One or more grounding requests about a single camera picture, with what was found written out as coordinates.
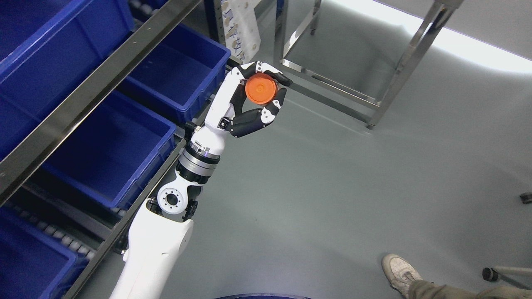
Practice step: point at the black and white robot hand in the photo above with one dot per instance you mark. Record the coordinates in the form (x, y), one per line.
(225, 115)

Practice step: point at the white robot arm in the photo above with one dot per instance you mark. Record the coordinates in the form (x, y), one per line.
(163, 225)

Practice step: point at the metal shelf rack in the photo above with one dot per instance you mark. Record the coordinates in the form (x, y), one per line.
(38, 146)

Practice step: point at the blue bin lower right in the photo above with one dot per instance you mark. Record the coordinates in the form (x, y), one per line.
(178, 75)

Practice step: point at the white printed sign board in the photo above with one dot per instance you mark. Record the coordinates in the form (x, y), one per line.
(241, 31)

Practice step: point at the blue bin lower centre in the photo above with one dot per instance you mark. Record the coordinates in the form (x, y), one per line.
(115, 152)

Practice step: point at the shallow blue tray bin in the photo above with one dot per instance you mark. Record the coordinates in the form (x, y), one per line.
(48, 48)

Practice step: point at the steel table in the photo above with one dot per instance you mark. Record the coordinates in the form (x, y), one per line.
(355, 55)

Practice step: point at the white shoe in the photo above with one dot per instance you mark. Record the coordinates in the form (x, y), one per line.
(399, 273)

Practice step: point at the blue bin lower left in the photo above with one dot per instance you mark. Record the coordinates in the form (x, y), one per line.
(34, 265)

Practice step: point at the black caster wheel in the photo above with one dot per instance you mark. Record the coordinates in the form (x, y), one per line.
(489, 274)

